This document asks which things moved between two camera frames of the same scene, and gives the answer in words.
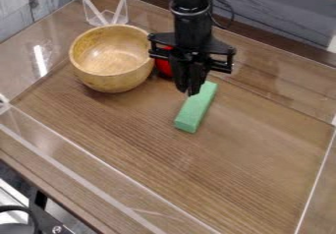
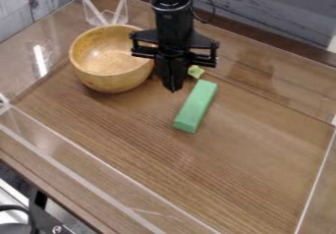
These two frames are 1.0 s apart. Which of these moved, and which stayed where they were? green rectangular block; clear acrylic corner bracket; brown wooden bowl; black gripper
Moved: black gripper
Stayed: green rectangular block; brown wooden bowl; clear acrylic corner bracket
